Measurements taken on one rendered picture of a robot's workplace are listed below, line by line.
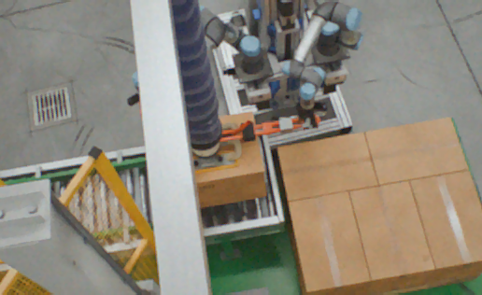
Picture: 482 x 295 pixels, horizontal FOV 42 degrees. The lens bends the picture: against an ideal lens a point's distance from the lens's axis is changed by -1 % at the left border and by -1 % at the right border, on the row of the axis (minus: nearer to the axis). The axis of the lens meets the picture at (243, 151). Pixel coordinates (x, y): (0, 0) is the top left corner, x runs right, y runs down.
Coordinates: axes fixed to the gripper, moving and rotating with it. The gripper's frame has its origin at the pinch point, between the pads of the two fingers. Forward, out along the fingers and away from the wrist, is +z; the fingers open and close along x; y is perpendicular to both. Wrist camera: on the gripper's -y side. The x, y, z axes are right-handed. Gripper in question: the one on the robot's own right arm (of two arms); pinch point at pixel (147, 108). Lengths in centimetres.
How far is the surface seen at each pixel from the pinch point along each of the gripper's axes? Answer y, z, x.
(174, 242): 29, -184, -143
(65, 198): -23, -89, -86
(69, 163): -65, 62, 5
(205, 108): 36, -52, -36
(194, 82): 33, -77, -36
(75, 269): -2, -152, -135
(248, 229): 45, 64, -61
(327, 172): 103, 67, -31
